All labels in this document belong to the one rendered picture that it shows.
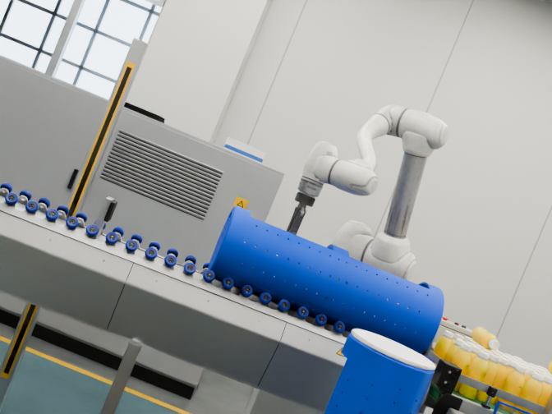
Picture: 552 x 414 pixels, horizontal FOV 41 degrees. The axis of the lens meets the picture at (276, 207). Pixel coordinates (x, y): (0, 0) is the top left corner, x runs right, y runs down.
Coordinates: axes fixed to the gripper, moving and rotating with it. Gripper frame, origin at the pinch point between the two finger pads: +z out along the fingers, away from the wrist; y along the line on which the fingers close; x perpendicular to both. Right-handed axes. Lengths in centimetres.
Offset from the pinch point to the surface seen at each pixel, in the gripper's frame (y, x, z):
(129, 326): 9, -43, 49
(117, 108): -30, -82, -23
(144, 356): -149, -28, 103
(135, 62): -30, -81, -43
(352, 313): 13.0, 30.9, 14.0
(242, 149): -164, -20, -31
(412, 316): 14, 52, 7
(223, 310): 13.0, -14.3, 30.3
